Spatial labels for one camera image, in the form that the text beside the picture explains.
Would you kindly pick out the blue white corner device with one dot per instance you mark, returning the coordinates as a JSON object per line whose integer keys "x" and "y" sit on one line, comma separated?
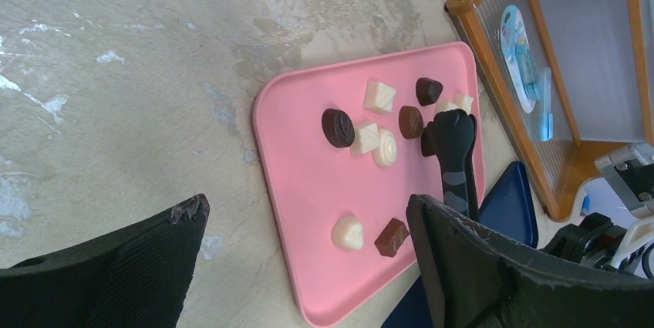
{"x": 586, "y": 206}

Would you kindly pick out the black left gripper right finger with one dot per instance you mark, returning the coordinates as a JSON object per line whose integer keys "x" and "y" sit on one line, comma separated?
{"x": 474, "y": 276}

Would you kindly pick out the white chocolate piece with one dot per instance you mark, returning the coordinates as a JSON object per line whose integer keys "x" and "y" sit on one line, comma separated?
{"x": 464, "y": 102}
{"x": 386, "y": 153}
{"x": 379, "y": 97}
{"x": 366, "y": 138}
{"x": 348, "y": 233}
{"x": 444, "y": 106}

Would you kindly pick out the dark oval chocolate piece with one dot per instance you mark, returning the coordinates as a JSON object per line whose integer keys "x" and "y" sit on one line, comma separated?
{"x": 338, "y": 128}

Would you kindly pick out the dark rectangular chocolate piece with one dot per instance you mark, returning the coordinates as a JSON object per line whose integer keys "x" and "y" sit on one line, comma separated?
{"x": 391, "y": 238}

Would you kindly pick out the light blue small tube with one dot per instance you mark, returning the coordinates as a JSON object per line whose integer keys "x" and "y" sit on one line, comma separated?
{"x": 545, "y": 124}

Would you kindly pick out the wooden shelf rack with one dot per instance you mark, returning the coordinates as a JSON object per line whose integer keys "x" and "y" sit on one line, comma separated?
{"x": 600, "y": 53}

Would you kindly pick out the pink plastic tray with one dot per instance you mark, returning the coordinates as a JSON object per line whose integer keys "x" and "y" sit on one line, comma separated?
{"x": 313, "y": 184}

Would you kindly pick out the black handled metal tongs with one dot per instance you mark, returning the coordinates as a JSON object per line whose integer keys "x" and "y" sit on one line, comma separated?
{"x": 453, "y": 136}

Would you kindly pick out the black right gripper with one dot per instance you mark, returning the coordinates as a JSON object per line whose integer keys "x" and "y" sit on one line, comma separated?
{"x": 593, "y": 243}

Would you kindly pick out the dark blue tin lid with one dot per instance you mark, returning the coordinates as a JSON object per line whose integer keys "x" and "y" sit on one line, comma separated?
{"x": 508, "y": 208}

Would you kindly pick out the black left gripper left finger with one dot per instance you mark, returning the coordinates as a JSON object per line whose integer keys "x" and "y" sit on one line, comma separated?
{"x": 137, "y": 276}

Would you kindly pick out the light blue oval package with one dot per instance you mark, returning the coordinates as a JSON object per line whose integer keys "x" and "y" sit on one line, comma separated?
{"x": 516, "y": 51}

